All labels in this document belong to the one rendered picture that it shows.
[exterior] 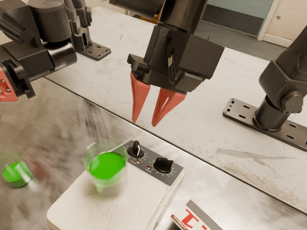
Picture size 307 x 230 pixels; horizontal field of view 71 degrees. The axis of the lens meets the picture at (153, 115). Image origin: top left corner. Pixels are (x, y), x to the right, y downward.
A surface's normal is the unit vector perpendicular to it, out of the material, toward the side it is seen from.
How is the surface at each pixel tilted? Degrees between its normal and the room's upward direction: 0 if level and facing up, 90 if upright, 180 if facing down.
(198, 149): 0
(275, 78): 79
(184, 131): 0
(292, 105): 90
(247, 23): 90
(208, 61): 68
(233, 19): 90
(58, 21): 90
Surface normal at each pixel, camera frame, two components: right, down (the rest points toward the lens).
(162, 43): 0.24, 0.41
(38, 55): 0.71, 0.54
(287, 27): -0.53, 0.60
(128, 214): 0.05, -0.69
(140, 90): 0.11, 0.70
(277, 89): -0.97, -0.09
